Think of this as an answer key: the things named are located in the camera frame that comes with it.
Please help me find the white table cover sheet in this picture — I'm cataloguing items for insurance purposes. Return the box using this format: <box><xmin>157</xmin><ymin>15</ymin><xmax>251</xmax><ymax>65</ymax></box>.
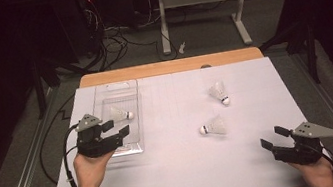
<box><xmin>28</xmin><ymin>48</ymin><xmax>333</xmax><ymax>187</ymax></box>

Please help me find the long black floor cable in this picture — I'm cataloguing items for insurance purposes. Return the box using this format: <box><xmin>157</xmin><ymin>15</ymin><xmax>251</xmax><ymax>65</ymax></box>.
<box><xmin>30</xmin><ymin>93</ymin><xmax>90</xmax><ymax>187</ymax></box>

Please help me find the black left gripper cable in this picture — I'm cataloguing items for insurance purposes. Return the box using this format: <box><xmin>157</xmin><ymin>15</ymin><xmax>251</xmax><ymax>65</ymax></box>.
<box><xmin>57</xmin><ymin>122</ymin><xmax>90</xmax><ymax>187</ymax></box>

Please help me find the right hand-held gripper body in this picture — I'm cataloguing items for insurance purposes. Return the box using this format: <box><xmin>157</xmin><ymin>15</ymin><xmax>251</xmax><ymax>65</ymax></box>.
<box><xmin>267</xmin><ymin>117</ymin><xmax>333</xmax><ymax>171</ymax></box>

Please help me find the dark equipment box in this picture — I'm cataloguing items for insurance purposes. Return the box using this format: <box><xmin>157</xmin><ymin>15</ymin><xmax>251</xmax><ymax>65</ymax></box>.
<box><xmin>50</xmin><ymin>0</ymin><xmax>109</xmax><ymax>66</ymax></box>

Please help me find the small white plastic piece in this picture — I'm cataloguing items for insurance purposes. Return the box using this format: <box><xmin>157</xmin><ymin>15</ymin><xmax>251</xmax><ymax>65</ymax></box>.
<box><xmin>177</xmin><ymin>40</ymin><xmax>188</xmax><ymax>55</ymax></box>

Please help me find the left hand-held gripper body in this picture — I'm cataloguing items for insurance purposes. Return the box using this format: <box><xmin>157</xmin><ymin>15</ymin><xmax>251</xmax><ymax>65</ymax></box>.
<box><xmin>71</xmin><ymin>108</ymin><xmax>126</xmax><ymax>161</ymax></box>

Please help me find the person's right hand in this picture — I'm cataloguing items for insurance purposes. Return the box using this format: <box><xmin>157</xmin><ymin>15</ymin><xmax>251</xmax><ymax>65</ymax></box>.
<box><xmin>288</xmin><ymin>153</ymin><xmax>333</xmax><ymax>187</ymax></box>

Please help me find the clear plastic tray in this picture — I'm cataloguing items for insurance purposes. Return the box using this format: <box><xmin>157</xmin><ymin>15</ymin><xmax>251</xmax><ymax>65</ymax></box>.
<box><xmin>87</xmin><ymin>78</ymin><xmax>149</xmax><ymax>161</ymax></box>

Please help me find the tangle of floor cables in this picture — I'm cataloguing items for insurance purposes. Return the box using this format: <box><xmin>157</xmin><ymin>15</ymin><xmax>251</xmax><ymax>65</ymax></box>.
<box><xmin>82</xmin><ymin>0</ymin><xmax>180</xmax><ymax>73</ymax></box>

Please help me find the white feather shuttlecock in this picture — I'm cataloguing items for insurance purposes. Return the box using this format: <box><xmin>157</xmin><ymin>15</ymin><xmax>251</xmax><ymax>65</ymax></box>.
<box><xmin>107</xmin><ymin>103</ymin><xmax>135</xmax><ymax>124</ymax></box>
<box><xmin>206</xmin><ymin>79</ymin><xmax>232</xmax><ymax>109</ymax></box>
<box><xmin>196</xmin><ymin>114</ymin><xmax>229</xmax><ymax>140</ymax></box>

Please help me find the black metal stand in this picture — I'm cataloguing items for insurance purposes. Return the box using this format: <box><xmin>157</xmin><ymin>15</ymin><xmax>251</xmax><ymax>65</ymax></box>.
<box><xmin>256</xmin><ymin>16</ymin><xmax>323</xmax><ymax>93</ymax></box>
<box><xmin>28</xmin><ymin>53</ymin><xmax>68</xmax><ymax>121</ymax></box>

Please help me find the person's left hand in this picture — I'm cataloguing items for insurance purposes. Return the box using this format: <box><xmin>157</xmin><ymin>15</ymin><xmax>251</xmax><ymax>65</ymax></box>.
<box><xmin>71</xmin><ymin>146</ymin><xmax>122</xmax><ymax>187</ymax></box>

